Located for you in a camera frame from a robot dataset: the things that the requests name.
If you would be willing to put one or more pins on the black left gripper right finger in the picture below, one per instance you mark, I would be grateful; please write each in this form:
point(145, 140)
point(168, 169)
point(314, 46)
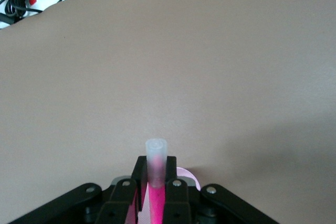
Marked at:
point(177, 200)

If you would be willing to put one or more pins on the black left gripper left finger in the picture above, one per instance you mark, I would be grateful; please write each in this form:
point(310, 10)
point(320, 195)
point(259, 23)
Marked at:
point(123, 200)

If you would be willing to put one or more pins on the pink marker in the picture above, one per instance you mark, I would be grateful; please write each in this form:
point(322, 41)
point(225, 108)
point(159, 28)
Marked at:
point(156, 203)

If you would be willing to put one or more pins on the pink mesh cup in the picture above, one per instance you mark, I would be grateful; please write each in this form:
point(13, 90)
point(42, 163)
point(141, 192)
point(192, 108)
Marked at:
point(189, 177)

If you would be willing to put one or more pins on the brown table cover sheet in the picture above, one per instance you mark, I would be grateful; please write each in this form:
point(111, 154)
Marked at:
point(183, 64)

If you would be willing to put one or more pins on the small red connector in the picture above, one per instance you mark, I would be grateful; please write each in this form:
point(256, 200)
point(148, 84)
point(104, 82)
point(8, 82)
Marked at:
point(32, 0)

